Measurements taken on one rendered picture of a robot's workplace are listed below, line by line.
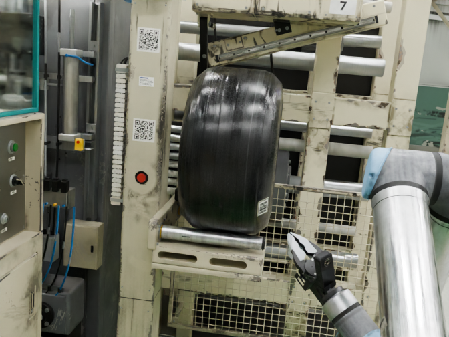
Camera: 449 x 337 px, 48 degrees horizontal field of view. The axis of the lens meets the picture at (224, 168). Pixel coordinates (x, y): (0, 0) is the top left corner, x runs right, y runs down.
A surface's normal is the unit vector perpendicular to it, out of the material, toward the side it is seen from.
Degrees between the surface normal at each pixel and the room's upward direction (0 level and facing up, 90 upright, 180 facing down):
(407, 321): 47
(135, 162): 90
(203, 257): 90
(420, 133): 90
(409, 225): 40
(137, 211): 90
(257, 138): 73
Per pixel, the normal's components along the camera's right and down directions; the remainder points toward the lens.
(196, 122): -0.34, -0.26
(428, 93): 0.03, 0.20
